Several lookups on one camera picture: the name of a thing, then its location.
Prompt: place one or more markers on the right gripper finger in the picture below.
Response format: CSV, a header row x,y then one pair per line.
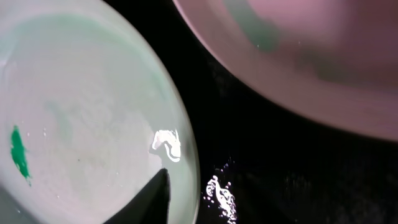
x,y
150,205

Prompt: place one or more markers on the mint plate front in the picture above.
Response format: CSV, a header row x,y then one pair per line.
x,y
89,115

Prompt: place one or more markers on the black round tray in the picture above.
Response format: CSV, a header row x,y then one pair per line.
x,y
280,167

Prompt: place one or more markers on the white plate with green stain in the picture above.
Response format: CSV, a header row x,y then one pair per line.
x,y
331,61

